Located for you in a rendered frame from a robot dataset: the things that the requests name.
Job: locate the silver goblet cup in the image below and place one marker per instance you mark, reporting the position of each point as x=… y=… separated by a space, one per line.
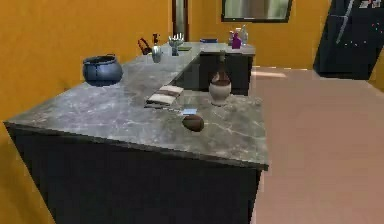
x=175 y=41

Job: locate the dark marble-top kitchen counter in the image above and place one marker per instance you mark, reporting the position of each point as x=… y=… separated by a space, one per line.
x=110 y=173

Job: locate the purple bottle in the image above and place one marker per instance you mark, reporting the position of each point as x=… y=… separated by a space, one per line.
x=236 y=41

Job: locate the dark red framed door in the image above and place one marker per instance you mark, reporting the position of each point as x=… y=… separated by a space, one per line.
x=180 y=18

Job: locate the dark green flat plate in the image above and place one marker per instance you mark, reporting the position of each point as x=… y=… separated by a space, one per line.
x=184 y=48

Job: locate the brown and white vase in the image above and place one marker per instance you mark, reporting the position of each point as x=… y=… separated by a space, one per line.
x=220 y=87

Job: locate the blue flat book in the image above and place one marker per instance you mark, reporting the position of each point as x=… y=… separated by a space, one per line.
x=208 y=40

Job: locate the dark framed window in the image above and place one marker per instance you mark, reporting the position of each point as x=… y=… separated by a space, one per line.
x=256 y=9

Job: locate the striped brown white cloth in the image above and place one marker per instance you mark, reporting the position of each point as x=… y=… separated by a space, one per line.
x=165 y=94

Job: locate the brown oval potato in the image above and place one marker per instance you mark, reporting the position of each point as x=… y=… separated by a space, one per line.
x=193 y=123

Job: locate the dark blue round pot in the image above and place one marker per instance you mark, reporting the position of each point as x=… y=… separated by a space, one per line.
x=101 y=70

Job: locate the small pale blue card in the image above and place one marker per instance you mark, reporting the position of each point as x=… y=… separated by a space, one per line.
x=189 y=111

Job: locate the grey metal pitcher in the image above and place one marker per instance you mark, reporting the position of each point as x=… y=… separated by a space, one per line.
x=156 y=53

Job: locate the clear glass bottle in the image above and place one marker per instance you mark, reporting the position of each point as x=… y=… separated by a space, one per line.
x=244 y=36

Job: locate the dark pepper mill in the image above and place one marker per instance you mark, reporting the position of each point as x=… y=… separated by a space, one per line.
x=155 y=38

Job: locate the black fridge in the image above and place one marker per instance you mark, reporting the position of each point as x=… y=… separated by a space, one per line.
x=350 y=40

